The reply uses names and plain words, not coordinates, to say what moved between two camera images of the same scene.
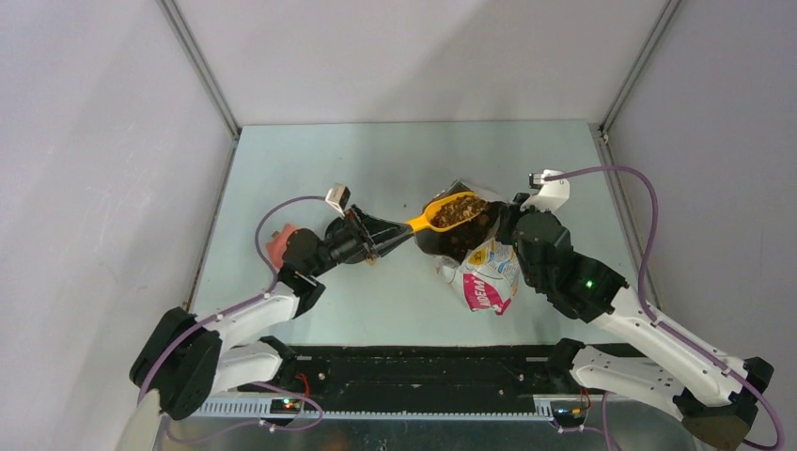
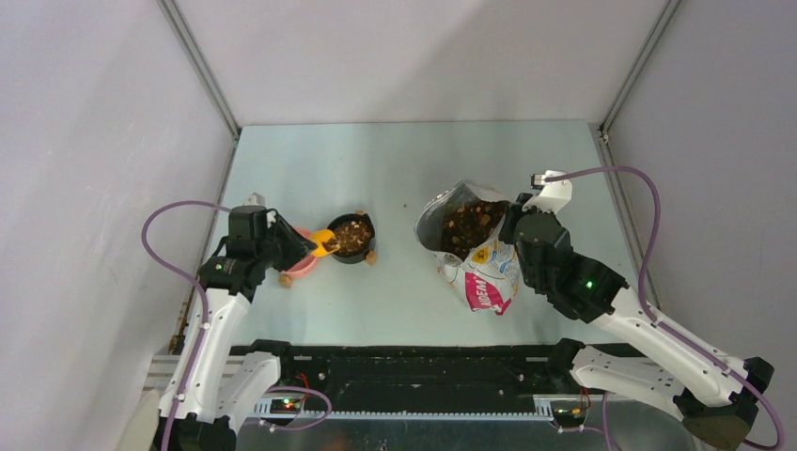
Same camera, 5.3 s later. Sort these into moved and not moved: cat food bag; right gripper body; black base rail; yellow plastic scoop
Moved: yellow plastic scoop
Not moved: right gripper body; cat food bag; black base rail
